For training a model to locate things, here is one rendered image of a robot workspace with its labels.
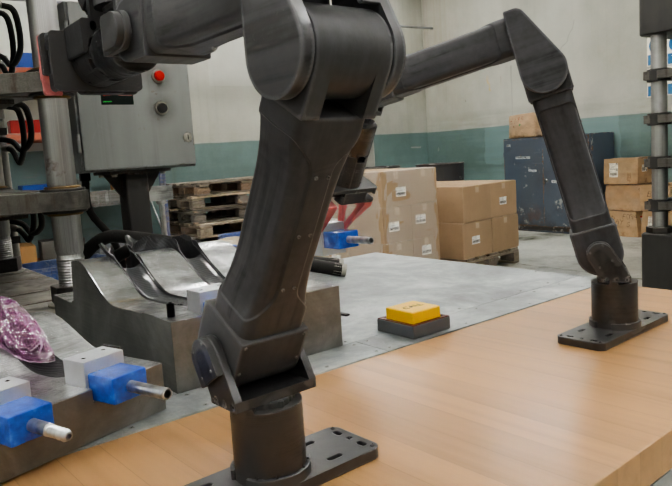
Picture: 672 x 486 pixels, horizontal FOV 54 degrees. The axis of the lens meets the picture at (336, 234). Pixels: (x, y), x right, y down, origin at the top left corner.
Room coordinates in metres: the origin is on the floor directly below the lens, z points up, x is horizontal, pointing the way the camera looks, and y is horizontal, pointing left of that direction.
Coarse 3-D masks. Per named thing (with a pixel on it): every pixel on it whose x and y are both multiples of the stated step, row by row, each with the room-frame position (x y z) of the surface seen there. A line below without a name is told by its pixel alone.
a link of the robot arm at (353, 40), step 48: (336, 48) 0.43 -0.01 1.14; (384, 48) 0.46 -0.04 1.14; (336, 96) 0.46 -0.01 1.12; (288, 144) 0.46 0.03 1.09; (336, 144) 0.47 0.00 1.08; (288, 192) 0.47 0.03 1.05; (240, 240) 0.52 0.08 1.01; (288, 240) 0.49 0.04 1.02; (240, 288) 0.52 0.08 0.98; (288, 288) 0.52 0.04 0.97; (240, 336) 0.52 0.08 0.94; (288, 336) 0.54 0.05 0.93; (240, 384) 0.54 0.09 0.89
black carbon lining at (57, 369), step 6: (54, 354) 0.77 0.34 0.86; (60, 360) 0.76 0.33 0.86; (30, 366) 0.74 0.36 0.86; (36, 366) 0.75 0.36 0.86; (42, 366) 0.75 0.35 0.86; (48, 366) 0.75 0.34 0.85; (54, 366) 0.76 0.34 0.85; (60, 366) 0.76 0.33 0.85; (36, 372) 0.73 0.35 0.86; (42, 372) 0.74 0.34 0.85; (48, 372) 0.74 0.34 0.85; (54, 372) 0.74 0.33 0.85; (60, 372) 0.74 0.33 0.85
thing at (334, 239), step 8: (328, 224) 1.11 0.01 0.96; (336, 224) 1.12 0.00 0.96; (328, 232) 1.09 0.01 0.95; (336, 232) 1.08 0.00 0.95; (344, 232) 1.08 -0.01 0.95; (352, 232) 1.09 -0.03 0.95; (320, 240) 1.10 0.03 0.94; (328, 240) 1.09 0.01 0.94; (336, 240) 1.07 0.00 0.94; (344, 240) 1.08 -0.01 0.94; (352, 240) 1.07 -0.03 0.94; (360, 240) 1.05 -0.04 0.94; (368, 240) 1.04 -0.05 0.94; (320, 248) 1.10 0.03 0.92; (328, 248) 1.09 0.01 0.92; (336, 248) 1.08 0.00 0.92; (344, 248) 1.08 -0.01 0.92
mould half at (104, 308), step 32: (160, 256) 1.10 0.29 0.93; (224, 256) 1.14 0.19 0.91; (96, 288) 0.99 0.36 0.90; (128, 288) 0.99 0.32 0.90; (320, 288) 0.93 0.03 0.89; (64, 320) 1.14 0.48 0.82; (96, 320) 1.00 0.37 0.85; (128, 320) 0.89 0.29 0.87; (160, 320) 0.81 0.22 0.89; (192, 320) 0.80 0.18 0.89; (320, 320) 0.92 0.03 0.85; (128, 352) 0.90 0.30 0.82; (160, 352) 0.81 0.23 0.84; (192, 384) 0.80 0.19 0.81
